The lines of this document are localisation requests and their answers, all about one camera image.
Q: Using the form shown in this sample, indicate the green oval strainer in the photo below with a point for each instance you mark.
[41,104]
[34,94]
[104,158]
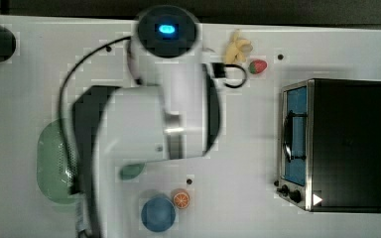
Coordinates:
[55,164]

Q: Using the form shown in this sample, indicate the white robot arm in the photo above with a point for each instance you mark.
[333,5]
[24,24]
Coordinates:
[172,113]

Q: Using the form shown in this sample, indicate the toy orange slice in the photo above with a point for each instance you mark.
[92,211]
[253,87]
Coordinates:
[181,198]

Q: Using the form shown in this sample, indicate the blue bowl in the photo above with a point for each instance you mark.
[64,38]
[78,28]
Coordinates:
[158,214]

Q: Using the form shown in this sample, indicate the yellow toy banana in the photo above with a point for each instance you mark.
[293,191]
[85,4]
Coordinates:
[237,49]

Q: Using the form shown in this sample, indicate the green cup with handle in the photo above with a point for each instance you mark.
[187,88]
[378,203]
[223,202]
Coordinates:
[131,171]

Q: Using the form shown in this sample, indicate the silver toaster oven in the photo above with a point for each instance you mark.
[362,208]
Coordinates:
[330,145]

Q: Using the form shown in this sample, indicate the red and green strawberry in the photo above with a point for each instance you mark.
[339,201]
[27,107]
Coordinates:
[257,66]

